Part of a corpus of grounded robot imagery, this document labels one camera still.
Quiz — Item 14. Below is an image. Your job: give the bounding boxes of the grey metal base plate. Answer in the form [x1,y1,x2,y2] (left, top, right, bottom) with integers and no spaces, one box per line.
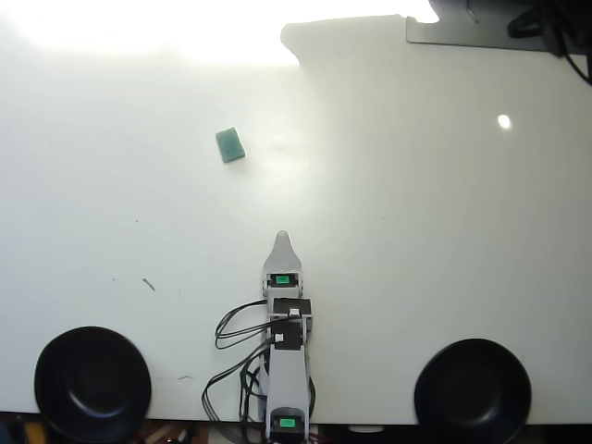
[405,12,564,56]

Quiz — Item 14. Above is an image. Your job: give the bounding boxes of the red wires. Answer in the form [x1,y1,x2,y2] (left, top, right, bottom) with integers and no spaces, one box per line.
[302,427,335,444]

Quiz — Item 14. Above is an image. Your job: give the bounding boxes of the blue foam cube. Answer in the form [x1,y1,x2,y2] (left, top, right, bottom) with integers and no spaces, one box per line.
[215,124,247,165]

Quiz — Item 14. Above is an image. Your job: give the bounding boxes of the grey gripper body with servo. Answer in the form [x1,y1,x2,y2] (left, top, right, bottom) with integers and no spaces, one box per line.
[262,268,305,299]

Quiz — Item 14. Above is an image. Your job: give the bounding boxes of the black bowl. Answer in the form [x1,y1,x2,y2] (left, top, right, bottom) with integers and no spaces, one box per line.
[413,338,533,444]
[33,326,153,444]

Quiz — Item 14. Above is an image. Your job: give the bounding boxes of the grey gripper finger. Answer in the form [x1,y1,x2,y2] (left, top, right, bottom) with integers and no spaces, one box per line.
[263,229,303,273]

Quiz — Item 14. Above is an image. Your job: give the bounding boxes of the black cable bundle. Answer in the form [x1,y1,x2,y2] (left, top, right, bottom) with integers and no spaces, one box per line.
[506,0,592,87]

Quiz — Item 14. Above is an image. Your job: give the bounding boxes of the black servo cable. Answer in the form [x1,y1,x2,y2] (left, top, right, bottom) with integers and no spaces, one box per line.
[200,344,270,424]
[214,299,275,352]

